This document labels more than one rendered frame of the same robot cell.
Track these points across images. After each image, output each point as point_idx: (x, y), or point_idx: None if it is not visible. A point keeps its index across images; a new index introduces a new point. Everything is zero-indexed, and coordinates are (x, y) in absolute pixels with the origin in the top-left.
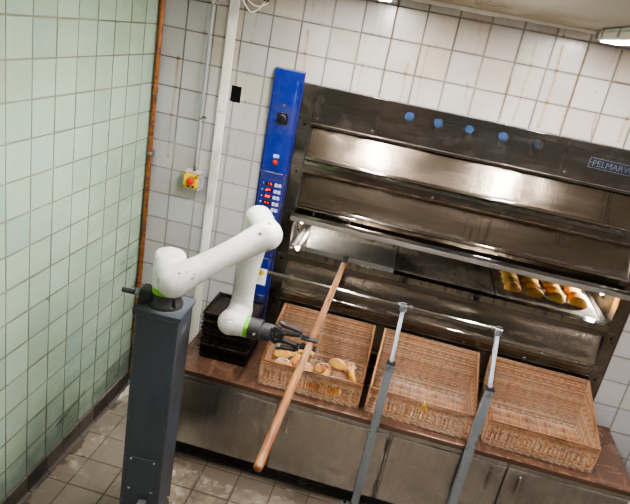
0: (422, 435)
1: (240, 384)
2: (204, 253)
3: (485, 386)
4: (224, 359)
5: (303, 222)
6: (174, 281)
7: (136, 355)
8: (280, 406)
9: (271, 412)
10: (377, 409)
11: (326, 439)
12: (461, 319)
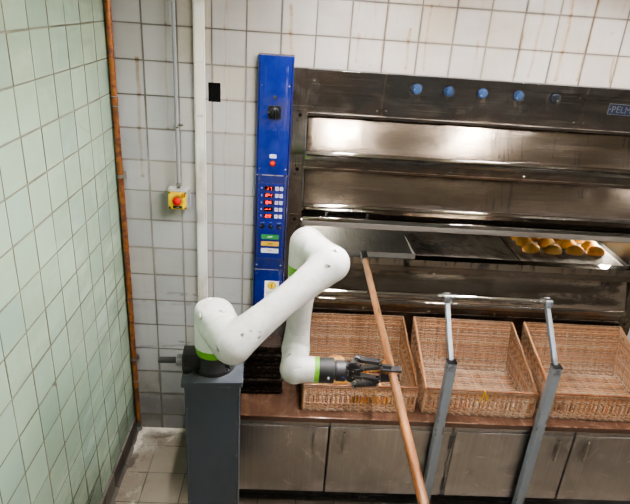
0: (487, 425)
1: (285, 416)
2: (265, 302)
3: (551, 364)
4: (257, 390)
5: (318, 225)
6: (239, 346)
7: (191, 432)
8: (414, 473)
9: (323, 437)
10: (441, 411)
11: (386, 450)
12: (510, 298)
